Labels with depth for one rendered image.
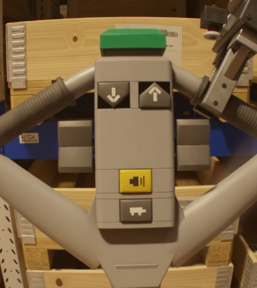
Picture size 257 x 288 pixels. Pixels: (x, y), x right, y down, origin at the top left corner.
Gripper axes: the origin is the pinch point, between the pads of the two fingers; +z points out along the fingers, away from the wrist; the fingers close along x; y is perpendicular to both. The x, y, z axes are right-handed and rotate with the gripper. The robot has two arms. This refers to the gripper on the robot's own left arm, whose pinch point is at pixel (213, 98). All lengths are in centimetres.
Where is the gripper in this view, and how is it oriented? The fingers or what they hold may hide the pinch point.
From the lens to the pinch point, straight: 43.7
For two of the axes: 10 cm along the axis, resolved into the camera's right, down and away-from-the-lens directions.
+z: -4.8, 8.8, -0.3
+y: -8.8, -4.8, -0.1
